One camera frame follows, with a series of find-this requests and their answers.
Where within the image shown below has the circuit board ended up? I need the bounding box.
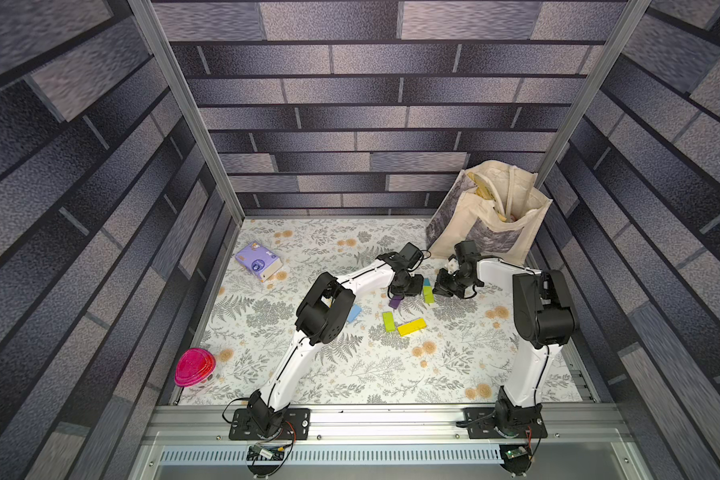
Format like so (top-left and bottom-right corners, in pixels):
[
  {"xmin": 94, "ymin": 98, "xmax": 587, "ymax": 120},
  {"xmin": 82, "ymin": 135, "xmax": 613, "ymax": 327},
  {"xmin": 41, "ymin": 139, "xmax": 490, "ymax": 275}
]
[
  {"xmin": 500, "ymin": 445, "xmax": 530, "ymax": 464},
  {"xmin": 246, "ymin": 444, "xmax": 286, "ymax": 463}
]

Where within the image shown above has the left circuit board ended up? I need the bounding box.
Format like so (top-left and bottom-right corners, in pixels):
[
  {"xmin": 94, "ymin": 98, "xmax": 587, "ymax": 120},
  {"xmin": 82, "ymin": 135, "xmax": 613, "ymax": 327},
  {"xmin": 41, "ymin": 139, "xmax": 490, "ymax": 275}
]
[{"xmin": 246, "ymin": 444, "xmax": 286, "ymax": 463}]

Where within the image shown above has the aluminium front rail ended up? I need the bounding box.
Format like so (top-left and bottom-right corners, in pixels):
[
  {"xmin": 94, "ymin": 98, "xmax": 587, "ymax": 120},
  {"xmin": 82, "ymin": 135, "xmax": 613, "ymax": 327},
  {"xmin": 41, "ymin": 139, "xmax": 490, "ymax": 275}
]
[{"xmin": 131, "ymin": 403, "xmax": 650, "ymax": 479}]

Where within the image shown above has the right circuit board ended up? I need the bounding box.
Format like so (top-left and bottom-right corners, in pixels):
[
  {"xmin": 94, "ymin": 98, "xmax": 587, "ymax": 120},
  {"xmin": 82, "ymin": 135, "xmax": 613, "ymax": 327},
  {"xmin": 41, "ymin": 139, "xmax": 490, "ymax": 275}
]
[{"xmin": 500, "ymin": 445, "xmax": 530, "ymax": 464}]

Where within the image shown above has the yellow-green block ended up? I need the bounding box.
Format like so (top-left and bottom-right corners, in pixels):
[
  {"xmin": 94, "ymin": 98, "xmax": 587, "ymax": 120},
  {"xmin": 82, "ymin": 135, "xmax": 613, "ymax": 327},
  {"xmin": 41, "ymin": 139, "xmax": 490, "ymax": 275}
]
[{"xmin": 397, "ymin": 318, "xmax": 427, "ymax": 337}]

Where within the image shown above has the lime green short block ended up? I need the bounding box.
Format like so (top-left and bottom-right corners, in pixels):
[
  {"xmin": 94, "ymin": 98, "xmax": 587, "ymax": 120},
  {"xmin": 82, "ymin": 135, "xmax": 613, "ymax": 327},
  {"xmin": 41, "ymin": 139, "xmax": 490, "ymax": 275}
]
[{"xmin": 422, "ymin": 286, "xmax": 435, "ymax": 304}]

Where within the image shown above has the pink plastic lid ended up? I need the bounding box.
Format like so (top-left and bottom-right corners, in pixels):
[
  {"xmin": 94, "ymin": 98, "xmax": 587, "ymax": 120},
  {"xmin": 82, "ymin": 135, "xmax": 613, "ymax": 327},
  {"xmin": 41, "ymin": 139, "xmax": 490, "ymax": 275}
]
[{"xmin": 174, "ymin": 348, "xmax": 216, "ymax": 387}]

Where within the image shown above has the purple block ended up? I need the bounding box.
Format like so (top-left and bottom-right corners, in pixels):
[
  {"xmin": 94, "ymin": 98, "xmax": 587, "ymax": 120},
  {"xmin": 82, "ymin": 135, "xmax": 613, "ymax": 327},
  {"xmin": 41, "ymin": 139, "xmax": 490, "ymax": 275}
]
[{"xmin": 389, "ymin": 296, "xmax": 403, "ymax": 310}]

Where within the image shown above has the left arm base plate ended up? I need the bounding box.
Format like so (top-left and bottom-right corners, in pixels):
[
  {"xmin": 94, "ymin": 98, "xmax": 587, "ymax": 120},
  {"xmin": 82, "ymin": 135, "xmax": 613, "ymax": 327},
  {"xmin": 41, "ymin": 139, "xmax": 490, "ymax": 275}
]
[{"xmin": 228, "ymin": 408, "xmax": 312, "ymax": 441}]

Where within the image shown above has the light blue block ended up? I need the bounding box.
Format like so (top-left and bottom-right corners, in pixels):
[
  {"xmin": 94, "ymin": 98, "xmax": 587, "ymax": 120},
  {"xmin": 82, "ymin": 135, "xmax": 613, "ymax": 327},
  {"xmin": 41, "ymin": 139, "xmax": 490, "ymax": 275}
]
[{"xmin": 347, "ymin": 305, "xmax": 362, "ymax": 323}]

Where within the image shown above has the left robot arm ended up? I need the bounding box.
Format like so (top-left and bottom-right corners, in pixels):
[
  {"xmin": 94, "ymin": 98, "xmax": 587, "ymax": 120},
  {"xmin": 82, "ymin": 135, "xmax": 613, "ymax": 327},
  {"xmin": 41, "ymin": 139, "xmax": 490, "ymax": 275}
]
[{"xmin": 246, "ymin": 242, "xmax": 425, "ymax": 438}]

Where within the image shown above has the lime green long block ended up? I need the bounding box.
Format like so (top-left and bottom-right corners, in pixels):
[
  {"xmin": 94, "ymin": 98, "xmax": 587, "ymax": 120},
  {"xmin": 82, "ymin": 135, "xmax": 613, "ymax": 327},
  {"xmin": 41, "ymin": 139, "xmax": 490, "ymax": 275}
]
[{"xmin": 382, "ymin": 311, "xmax": 396, "ymax": 332}]

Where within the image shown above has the purple card box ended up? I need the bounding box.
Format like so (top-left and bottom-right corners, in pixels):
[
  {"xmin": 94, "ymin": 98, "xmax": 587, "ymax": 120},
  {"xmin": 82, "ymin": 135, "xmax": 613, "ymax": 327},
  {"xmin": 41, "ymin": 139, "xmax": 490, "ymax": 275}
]
[{"xmin": 234, "ymin": 242, "xmax": 283, "ymax": 282}]

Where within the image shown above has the canvas tote bag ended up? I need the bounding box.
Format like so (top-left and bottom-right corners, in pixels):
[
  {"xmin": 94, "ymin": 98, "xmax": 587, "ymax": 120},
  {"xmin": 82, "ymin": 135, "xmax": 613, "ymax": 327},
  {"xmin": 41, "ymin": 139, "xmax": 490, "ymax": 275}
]
[{"xmin": 425, "ymin": 160, "xmax": 553, "ymax": 265}]

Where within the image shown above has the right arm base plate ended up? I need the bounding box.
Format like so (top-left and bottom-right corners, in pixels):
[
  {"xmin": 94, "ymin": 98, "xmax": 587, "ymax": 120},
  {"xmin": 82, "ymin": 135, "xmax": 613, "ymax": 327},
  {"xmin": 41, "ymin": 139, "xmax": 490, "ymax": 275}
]
[{"xmin": 459, "ymin": 407, "xmax": 548, "ymax": 440}]

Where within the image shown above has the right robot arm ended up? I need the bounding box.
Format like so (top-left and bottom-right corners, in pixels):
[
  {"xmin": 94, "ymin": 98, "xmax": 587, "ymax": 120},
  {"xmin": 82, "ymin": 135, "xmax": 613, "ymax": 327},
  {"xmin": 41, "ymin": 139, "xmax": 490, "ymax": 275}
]
[{"xmin": 434, "ymin": 241, "xmax": 578, "ymax": 432}]

